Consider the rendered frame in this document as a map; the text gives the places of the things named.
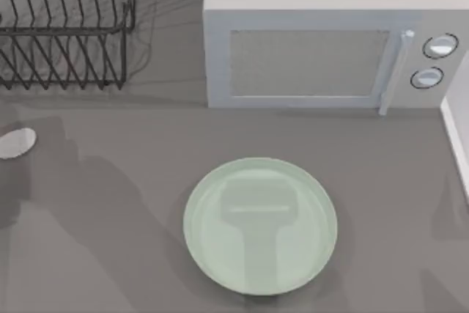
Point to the microwave door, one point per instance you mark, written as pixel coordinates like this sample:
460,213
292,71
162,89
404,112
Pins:
220,63

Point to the pale green plate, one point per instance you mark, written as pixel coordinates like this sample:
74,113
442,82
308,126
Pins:
205,217

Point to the small microwave knob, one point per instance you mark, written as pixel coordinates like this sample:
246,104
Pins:
426,77

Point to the large microwave knob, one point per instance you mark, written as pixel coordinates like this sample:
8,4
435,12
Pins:
440,45

